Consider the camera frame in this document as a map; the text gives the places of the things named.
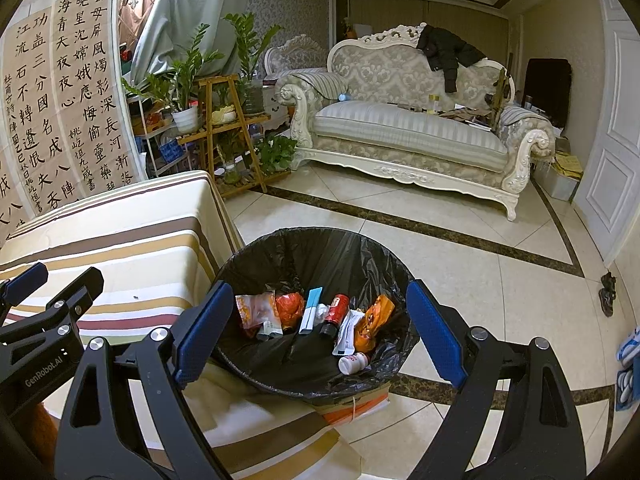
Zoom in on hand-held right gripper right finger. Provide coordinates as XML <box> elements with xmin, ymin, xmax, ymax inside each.
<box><xmin>406</xmin><ymin>280</ymin><xmax>586</xmax><ymax>480</ymax></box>

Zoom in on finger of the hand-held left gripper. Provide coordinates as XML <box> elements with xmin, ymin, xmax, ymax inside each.
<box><xmin>0</xmin><ymin>267</ymin><xmax>104</xmax><ymax>357</ymax></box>
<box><xmin>0</xmin><ymin>262</ymin><xmax>49</xmax><ymax>333</ymax></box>

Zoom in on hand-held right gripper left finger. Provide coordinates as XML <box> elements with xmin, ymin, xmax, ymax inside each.
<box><xmin>54</xmin><ymin>281</ymin><xmax>233</xmax><ymax>480</ymax></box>

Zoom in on clear wrapper with orange print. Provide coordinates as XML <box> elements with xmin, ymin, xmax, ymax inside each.
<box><xmin>234</xmin><ymin>292</ymin><xmax>276</xmax><ymax>337</ymax></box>

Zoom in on orange snack wrapper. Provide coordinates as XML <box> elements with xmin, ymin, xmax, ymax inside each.
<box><xmin>354</xmin><ymin>294</ymin><xmax>397</xmax><ymax>354</ymax></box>

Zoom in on small white bottle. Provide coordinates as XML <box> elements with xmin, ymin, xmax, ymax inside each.
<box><xmin>338</xmin><ymin>351</ymin><xmax>372</xmax><ymax>375</ymax></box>

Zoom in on white and red sachet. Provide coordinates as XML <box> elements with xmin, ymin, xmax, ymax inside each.
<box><xmin>332</xmin><ymin>309</ymin><xmax>367</xmax><ymax>357</ymax></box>

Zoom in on black-lined trash bin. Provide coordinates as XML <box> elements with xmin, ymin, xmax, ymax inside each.
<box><xmin>211</xmin><ymin>227</ymin><xmax>420</xmax><ymax>427</ymax></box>

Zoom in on dark bottle with red label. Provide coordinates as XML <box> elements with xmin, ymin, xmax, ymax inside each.
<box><xmin>319</xmin><ymin>293</ymin><xmax>352</xmax><ymax>337</ymax></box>

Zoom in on white card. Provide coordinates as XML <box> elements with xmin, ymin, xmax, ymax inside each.
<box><xmin>298</xmin><ymin>302</ymin><xmax>332</xmax><ymax>336</ymax></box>

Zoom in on striped tablecloth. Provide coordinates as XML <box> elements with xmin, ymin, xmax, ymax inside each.
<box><xmin>0</xmin><ymin>170</ymin><xmax>351</xmax><ymax>480</ymax></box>

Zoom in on white metal rack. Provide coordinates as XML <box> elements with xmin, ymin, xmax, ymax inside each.
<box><xmin>124</xmin><ymin>91</ymin><xmax>177</xmax><ymax>179</ymax></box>

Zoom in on dark shoes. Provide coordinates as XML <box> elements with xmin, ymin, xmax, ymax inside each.
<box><xmin>599</xmin><ymin>270</ymin><xmax>619</xmax><ymax>319</ymax></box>

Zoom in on small leafy floor plant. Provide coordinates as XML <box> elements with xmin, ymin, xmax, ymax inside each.
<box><xmin>254</xmin><ymin>134</ymin><xmax>299</xmax><ymax>174</ymax></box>

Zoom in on blue and white slippers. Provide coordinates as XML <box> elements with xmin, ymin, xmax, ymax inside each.
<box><xmin>615</xmin><ymin>326</ymin><xmax>640</xmax><ymax>402</ymax></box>

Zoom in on grey box with yellow papers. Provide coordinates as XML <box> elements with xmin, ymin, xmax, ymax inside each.
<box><xmin>531</xmin><ymin>149</ymin><xmax>584</xmax><ymax>203</ymax></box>

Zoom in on ornate cream sofa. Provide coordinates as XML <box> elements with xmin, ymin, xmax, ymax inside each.
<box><xmin>274</xmin><ymin>21</ymin><xmax>557</xmax><ymax>222</ymax></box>

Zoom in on wooden plant stand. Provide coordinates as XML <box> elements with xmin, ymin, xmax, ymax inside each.
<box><xmin>176</xmin><ymin>73</ymin><xmax>293</xmax><ymax>194</ymax></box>

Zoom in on pile of papers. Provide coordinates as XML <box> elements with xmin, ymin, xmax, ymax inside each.
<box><xmin>439</xmin><ymin>104</ymin><xmax>497</xmax><ymax>129</ymax></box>

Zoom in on yellow plant bowl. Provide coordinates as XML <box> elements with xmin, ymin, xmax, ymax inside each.
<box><xmin>210</xmin><ymin>104</ymin><xmax>238</xmax><ymax>126</ymax></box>

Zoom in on tall plant in white pot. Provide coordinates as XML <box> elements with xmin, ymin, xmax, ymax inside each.
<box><xmin>121</xmin><ymin>23</ymin><xmax>227</xmax><ymax>134</ymax></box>

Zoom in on white panel door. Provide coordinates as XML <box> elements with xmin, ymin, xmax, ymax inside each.
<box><xmin>571</xmin><ymin>0</ymin><xmax>640</xmax><ymax>267</ymax></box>

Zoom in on black cabinet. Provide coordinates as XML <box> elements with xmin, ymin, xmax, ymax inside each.
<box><xmin>521</xmin><ymin>56</ymin><xmax>574</xmax><ymax>129</ymax></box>

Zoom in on striped sofa throw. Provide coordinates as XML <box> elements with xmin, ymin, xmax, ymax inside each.
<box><xmin>289</xmin><ymin>70</ymin><xmax>347</xmax><ymax>102</ymax></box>

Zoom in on black jacket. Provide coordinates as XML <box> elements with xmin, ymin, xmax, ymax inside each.
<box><xmin>415</xmin><ymin>24</ymin><xmax>488</xmax><ymax>94</ymax></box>

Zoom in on tall plant in dark pot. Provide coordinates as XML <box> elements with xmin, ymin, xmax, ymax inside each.
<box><xmin>221</xmin><ymin>11</ymin><xmax>284</xmax><ymax>114</ymax></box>

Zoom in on ornate cream armchair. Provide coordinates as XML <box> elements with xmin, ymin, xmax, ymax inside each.
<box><xmin>262</xmin><ymin>34</ymin><xmax>329</xmax><ymax>87</ymax></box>

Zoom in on grey-green curtain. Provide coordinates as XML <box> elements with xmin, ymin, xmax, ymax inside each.
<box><xmin>131</xmin><ymin>0</ymin><xmax>257</xmax><ymax>82</ymax></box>

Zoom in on calligraphy wall sheet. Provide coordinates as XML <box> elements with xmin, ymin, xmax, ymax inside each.
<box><xmin>51</xmin><ymin>0</ymin><xmax>137</xmax><ymax>207</ymax></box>
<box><xmin>0</xmin><ymin>160</ymin><xmax>27</xmax><ymax>247</ymax></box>
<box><xmin>0</xmin><ymin>2</ymin><xmax>77</xmax><ymax>222</ymax></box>

